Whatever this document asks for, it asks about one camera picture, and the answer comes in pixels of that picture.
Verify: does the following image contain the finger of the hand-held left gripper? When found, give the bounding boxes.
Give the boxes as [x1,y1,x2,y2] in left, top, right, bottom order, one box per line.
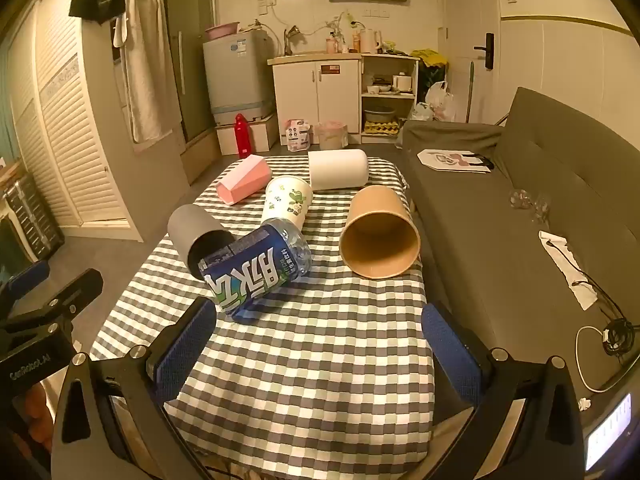
[0,260,51,311]
[0,268,104,333]

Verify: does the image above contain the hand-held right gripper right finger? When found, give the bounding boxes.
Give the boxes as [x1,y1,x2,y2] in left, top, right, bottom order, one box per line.
[421,302,587,480]

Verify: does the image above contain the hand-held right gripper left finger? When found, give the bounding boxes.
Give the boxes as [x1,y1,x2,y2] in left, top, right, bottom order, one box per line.
[51,296,218,480]

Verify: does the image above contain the grey cup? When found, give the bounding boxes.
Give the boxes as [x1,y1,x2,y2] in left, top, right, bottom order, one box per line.
[167,203,236,272]

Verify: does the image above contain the brown paper cup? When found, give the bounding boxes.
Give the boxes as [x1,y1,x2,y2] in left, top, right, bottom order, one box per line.
[339,185,421,280]

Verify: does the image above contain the pink faceted cup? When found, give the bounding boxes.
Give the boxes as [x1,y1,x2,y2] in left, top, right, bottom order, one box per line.
[216,155,272,207]

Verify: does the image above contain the white printed paper cup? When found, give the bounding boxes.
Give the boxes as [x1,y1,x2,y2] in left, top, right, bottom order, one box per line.
[261,175,314,231]

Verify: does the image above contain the plain white cup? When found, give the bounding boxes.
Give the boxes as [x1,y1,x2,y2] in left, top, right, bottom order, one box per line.
[307,149,369,191]

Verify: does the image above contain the person's left hand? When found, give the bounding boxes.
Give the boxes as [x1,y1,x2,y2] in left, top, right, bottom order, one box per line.
[17,382,55,471]

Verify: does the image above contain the black crate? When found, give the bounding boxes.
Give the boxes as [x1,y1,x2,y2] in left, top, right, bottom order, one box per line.
[2,169,66,262]

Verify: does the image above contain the blue label plastic bottle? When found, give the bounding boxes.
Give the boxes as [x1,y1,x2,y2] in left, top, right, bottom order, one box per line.
[198,218,313,322]

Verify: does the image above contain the checkered tablecloth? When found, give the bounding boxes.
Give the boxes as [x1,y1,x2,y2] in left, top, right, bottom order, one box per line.
[90,156,436,480]

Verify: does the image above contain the grey sofa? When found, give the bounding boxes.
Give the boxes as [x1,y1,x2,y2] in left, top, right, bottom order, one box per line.
[397,86,640,480]

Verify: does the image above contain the white paper sheet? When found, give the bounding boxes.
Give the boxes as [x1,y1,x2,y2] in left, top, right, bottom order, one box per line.
[538,230,599,311]

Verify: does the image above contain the white louvered closet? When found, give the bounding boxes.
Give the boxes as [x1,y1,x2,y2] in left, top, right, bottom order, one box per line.
[9,0,132,228]

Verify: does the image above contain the grey device with lit display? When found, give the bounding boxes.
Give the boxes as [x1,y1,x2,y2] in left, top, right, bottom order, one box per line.
[581,392,637,474]

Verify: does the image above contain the printed tote bag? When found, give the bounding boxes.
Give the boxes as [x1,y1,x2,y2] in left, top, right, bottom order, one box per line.
[417,148,495,174]

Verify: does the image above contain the red bottle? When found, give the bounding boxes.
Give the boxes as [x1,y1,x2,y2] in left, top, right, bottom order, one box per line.
[234,113,252,157]

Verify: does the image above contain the white platform box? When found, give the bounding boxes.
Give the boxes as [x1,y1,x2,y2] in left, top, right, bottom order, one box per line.
[215,114,279,157]

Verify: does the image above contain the white printed packet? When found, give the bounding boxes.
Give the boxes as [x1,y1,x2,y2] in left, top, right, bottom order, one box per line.
[285,119,312,151]

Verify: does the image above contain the white towel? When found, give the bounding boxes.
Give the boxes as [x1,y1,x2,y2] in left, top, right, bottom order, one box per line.
[114,0,174,144]

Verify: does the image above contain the bin with pink liner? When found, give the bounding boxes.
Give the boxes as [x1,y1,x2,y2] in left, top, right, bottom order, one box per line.
[312,121,349,151]

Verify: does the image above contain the white plastic bag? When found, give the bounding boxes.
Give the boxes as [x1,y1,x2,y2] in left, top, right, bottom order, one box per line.
[424,81,457,122]

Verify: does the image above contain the white open shelf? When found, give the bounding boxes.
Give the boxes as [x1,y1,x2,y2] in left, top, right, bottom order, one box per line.
[360,54,421,146]

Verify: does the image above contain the white washing machine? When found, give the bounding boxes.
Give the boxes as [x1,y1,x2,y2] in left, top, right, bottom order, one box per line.
[202,30,277,126]

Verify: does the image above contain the white sink cabinet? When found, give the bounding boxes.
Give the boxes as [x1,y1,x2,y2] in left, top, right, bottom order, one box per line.
[267,53,363,134]

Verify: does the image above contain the black cloth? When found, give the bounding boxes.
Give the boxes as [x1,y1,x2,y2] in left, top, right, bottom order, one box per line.
[69,0,125,24]

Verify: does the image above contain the yellow plastic bag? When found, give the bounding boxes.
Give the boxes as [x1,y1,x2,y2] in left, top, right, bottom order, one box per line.
[411,49,449,69]

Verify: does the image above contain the pink basin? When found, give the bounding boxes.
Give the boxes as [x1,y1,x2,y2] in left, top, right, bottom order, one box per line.
[205,22,241,41]

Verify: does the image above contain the metal faucet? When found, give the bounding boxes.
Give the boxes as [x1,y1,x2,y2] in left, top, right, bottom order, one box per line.
[283,25,304,56]

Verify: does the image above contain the white kettle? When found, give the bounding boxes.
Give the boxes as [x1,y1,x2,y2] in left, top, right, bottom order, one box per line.
[359,28,384,54]

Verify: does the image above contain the white cable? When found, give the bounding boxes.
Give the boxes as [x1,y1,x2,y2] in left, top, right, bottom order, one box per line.
[575,325,632,394]

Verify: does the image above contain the black cable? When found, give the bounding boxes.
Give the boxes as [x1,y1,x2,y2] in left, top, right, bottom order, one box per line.
[544,239,640,358]

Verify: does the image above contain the black door handle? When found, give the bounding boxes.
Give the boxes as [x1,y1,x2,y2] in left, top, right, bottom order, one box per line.
[473,33,496,69]

